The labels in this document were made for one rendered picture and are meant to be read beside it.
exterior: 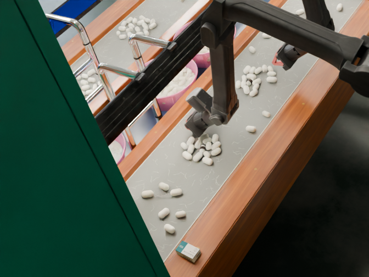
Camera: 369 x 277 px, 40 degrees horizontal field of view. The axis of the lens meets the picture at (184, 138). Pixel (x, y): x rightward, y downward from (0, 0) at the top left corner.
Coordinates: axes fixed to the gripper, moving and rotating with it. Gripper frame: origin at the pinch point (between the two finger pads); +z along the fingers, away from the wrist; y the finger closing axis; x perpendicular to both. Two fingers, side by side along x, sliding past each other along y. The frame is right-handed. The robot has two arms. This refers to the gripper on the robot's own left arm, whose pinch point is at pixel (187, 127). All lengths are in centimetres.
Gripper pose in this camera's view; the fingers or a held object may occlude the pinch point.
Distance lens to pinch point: 175.9
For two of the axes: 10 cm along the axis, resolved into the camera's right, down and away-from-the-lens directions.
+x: 6.7, 7.2, 2.0
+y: -5.7, 6.7, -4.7
